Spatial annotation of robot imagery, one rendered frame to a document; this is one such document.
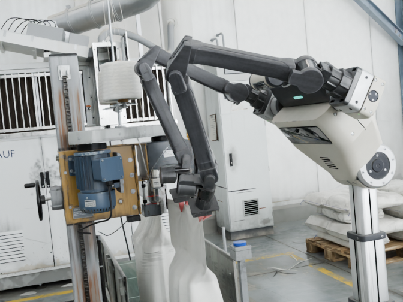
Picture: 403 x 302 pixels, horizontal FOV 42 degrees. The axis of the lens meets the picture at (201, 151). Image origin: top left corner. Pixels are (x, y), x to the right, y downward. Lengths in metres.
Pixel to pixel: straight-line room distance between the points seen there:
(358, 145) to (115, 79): 0.97
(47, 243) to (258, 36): 3.76
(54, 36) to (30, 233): 1.79
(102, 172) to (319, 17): 5.74
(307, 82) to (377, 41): 6.37
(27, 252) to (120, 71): 3.24
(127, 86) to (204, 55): 0.69
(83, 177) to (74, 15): 3.01
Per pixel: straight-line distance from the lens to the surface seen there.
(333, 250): 5.08
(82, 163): 2.12
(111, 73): 2.14
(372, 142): 1.86
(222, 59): 1.50
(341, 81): 1.56
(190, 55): 1.49
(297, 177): 7.13
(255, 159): 6.20
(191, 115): 1.58
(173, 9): 5.65
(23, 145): 5.02
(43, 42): 4.73
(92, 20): 4.91
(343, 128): 1.74
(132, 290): 3.47
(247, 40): 6.92
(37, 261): 5.14
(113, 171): 2.06
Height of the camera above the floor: 1.40
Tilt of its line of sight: 3 degrees down
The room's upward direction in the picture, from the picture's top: 5 degrees counter-clockwise
